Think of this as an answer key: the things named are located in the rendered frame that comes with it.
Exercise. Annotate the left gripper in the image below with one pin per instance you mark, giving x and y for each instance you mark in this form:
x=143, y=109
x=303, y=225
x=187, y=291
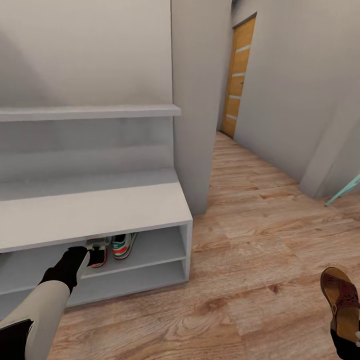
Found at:
x=97, y=257

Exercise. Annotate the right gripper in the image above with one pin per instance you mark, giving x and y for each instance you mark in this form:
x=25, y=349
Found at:
x=345, y=349

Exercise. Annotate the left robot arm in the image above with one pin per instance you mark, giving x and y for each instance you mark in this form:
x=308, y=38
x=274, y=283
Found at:
x=28, y=332

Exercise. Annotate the door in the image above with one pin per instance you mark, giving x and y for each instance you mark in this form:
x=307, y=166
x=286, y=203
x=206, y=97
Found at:
x=241, y=46

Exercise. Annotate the gym shoe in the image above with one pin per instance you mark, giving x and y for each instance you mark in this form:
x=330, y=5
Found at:
x=97, y=248
x=121, y=245

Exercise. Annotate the standing mirror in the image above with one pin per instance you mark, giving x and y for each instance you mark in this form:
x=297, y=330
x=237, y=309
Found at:
x=353, y=183

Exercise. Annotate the sandal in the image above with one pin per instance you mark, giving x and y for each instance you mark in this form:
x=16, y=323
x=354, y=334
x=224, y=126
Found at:
x=343, y=299

